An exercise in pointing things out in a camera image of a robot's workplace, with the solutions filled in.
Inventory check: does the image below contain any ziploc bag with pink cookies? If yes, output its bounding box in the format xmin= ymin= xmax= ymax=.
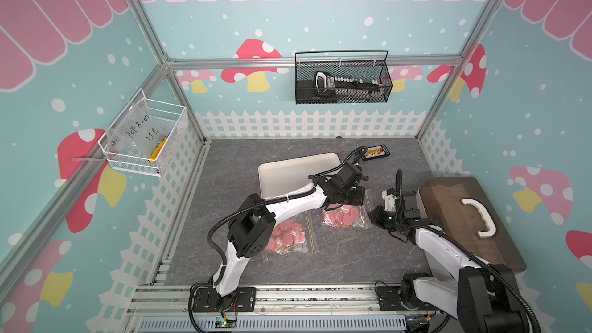
xmin=263 ymin=214 xmax=319 ymax=257
xmin=323 ymin=193 xmax=371 ymax=229

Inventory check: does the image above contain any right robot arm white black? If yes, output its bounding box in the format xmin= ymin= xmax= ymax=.
xmin=369 ymin=170 xmax=542 ymax=332

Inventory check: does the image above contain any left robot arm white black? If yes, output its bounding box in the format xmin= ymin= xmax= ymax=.
xmin=192 ymin=163 xmax=368 ymax=302

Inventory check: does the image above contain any clear plastic bag with writing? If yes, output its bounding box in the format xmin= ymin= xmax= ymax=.
xmin=106 ymin=100 xmax=167 ymax=159

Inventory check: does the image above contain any black box with orange items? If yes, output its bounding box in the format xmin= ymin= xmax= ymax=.
xmin=362 ymin=144 xmax=390 ymax=161

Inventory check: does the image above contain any white plastic tray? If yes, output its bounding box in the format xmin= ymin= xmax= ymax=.
xmin=257 ymin=153 xmax=341 ymax=198

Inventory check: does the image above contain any socket set in basket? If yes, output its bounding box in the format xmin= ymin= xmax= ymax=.
xmin=313 ymin=72 xmax=384 ymax=101

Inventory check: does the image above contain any yellow item in white basket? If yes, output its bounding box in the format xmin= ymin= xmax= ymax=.
xmin=148 ymin=137 xmax=168 ymax=163

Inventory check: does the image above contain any brown toolbox with white handle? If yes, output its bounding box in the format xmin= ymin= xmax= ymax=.
xmin=416 ymin=177 xmax=527 ymax=274

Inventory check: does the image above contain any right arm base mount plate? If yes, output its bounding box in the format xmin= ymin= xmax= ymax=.
xmin=375 ymin=284 xmax=438 ymax=313

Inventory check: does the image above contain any black wire mesh basket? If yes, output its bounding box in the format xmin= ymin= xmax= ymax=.
xmin=294 ymin=50 xmax=393 ymax=104

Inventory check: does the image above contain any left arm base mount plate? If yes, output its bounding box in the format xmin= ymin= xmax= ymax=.
xmin=191 ymin=285 xmax=257 ymax=313

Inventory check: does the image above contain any white wire wall basket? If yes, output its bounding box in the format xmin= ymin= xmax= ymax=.
xmin=98 ymin=90 xmax=188 ymax=177

